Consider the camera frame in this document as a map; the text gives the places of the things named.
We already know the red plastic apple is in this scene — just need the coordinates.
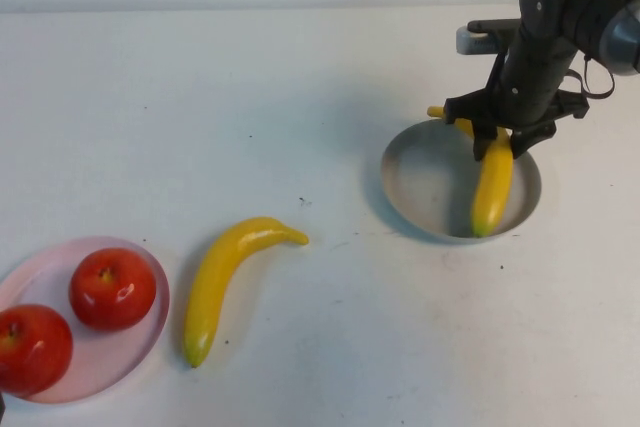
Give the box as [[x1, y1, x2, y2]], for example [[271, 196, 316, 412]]
[[0, 304, 75, 397], [68, 247, 157, 332]]

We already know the pink plate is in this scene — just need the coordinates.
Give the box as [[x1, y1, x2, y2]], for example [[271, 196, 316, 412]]
[[0, 235, 171, 404]]

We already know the small black wrist cable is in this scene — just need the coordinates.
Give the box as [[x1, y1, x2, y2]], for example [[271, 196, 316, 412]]
[[564, 54, 616, 101]]

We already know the grey plate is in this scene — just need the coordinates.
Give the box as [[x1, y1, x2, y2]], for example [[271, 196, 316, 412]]
[[379, 119, 543, 246]]

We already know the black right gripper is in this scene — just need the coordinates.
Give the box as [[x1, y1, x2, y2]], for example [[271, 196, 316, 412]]
[[446, 41, 590, 161]]

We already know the yellow plastic banana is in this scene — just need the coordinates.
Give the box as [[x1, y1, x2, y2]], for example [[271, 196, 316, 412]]
[[183, 216, 310, 369], [427, 105, 515, 239]]

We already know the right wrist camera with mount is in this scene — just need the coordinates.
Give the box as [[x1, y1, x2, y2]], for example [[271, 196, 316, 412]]
[[455, 19, 521, 98]]

